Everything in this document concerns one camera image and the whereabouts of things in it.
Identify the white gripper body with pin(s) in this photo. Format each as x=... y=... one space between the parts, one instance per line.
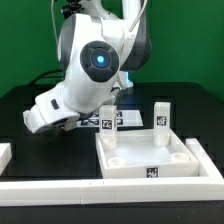
x=49 y=112

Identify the white square table top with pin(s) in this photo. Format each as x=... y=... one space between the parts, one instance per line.
x=136 y=156

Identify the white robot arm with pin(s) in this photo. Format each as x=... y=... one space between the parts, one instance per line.
x=94 y=48

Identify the white block at left edge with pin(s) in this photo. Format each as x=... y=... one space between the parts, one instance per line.
x=5 y=156

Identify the white marker sheet with tags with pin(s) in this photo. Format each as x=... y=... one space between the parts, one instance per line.
x=125 y=118

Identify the white L-shaped obstacle fence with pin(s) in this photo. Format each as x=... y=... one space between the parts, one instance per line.
x=208 y=185

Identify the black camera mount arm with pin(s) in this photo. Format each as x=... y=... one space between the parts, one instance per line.
x=72 y=6

